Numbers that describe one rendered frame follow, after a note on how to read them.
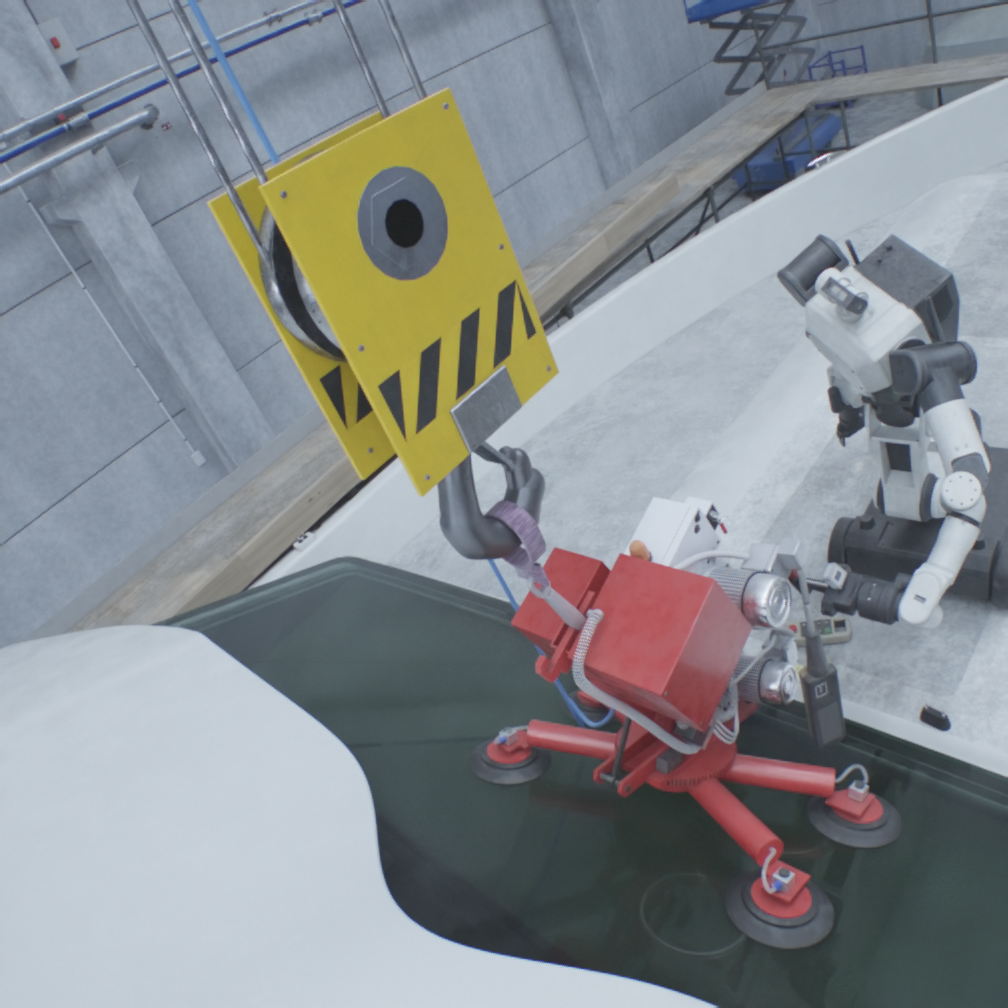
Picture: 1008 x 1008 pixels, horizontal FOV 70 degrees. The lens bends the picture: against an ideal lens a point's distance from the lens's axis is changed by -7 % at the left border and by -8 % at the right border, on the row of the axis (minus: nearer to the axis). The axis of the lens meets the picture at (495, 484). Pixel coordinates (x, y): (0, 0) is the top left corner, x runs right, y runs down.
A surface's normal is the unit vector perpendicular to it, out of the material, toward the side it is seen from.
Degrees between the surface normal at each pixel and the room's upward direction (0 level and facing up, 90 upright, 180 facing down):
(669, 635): 20
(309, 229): 90
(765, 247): 90
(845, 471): 0
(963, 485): 43
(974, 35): 38
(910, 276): 28
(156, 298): 90
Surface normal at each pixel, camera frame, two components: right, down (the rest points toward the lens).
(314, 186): 0.69, 0.16
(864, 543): -0.68, -0.11
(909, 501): -0.63, 0.57
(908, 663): -0.36, -0.77
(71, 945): -0.13, -0.95
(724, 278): 0.44, 0.35
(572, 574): -0.53, -0.56
